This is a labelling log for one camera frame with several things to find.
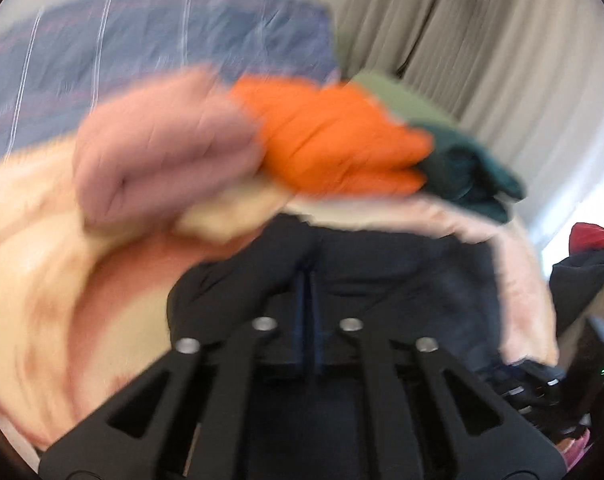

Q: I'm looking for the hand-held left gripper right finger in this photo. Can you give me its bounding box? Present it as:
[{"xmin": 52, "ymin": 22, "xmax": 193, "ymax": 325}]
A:
[{"xmin": 311, "ymin": 270, "xmax": 568, "ymax": 480}]

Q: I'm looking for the peach fleece blanket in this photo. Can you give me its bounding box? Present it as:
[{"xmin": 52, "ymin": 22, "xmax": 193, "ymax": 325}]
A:
[{"xmin": 0, "ymin": 140, "xmax": 560, "ymax": 453}]

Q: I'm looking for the white curtain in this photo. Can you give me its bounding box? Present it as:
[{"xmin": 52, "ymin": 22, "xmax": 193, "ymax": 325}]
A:
[{"xmin": 332, "ymin": 0, "xmax": 604, "ymax": 241}]

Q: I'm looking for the dark cloth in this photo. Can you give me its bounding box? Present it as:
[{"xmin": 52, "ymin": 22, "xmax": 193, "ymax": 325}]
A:
[{"xmin": 549, "ymin": 249, "xmax": 604, "ymax": 328}]

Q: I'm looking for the red cloth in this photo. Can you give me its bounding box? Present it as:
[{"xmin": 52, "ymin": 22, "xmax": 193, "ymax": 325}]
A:
[{"xmin": 566, "ymin": 222, "xmax": 604, "ymax": 262}]

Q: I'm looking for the blue plaid bedsheet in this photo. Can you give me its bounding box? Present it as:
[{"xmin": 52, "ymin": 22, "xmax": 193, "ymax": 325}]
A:
[{"xmin": 0, "ymin": 0, "xmax": 340, "ymax": 171}]

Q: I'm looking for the green folded garment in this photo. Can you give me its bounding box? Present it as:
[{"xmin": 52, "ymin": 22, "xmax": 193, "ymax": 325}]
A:
[{"xmin": 349, "ymin": 71, "xmax": 460, "ymax": 131}]

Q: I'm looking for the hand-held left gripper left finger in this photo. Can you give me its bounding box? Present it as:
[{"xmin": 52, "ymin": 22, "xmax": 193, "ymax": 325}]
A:
[{"xmin": 38, "ymin": 269, "xmax": 309, "ymax": 480}]

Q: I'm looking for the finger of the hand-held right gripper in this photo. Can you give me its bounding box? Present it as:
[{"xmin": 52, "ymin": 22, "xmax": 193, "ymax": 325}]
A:
[{"xmin": 486, "ymin": 360, "xmax": 582, "ymax": 433}]

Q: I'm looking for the dark teal folded garment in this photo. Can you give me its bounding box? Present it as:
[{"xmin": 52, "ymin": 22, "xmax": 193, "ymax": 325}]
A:
[{"xmin": 414, "ymin": 120, "xmax": 527, "ymax": 226}]

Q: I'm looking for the black puffer jacket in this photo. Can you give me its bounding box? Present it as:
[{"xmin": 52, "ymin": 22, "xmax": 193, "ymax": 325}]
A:
[{"xmin": 166, "ymin": 212, "xmax": 513, "ymax": 480}]

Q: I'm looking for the cream folded garment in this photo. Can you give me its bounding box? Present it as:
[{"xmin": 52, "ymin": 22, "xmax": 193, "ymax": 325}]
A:
[{"xmin": 174, "ymin": 182, "xmax": 287, "ymax": 242}]

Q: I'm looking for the orange folded garment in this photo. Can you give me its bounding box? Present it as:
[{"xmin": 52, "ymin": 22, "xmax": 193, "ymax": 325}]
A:
[{"xmin": 229, "ymin": 76, "xmax": 435, "ymax": 197}]

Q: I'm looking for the pink folded garment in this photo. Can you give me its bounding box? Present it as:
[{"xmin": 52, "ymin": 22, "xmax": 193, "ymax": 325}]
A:
[{"xmin": 72, "ymin": 67, "xmax": 265, "ymax": 231}]

